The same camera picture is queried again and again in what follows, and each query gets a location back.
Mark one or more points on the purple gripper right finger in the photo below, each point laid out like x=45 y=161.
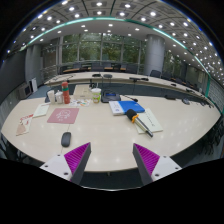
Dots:
x=151 y=166

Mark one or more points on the white cup green label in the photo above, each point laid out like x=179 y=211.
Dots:
x=96 y=95

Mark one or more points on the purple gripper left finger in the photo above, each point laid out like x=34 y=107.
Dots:
x=69 y=166

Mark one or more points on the pale green notepad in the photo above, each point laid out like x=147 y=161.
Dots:
x=41 y=110

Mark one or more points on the blue white book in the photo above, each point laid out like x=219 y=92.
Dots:
x=121 y=107

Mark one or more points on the black handheld microphone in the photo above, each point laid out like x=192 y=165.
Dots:
x=134 y=118

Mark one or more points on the colourful sticker sheet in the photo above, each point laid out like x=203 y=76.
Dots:
x=80 y=102

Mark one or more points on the red green thermos bottle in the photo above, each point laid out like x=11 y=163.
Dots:
x=65 y=90

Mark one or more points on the red white leaflet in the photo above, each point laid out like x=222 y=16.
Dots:
x=26 y=120

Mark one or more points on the white paper cup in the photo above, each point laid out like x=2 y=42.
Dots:
x=51 y=96

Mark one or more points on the black conference desk unit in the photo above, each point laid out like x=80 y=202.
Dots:
x=108 y=96

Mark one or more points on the long rear conference table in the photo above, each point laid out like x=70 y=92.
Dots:
x=123 y=78

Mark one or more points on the pink mouse pad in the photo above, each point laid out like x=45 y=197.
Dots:
x=63 y=115

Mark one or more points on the dark grey computer mouse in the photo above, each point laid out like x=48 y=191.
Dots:
x=66 y=138

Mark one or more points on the black office chair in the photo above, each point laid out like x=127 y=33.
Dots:
x=155 y=73

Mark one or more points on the white booklet under microphone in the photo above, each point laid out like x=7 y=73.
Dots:
x=150 y=121

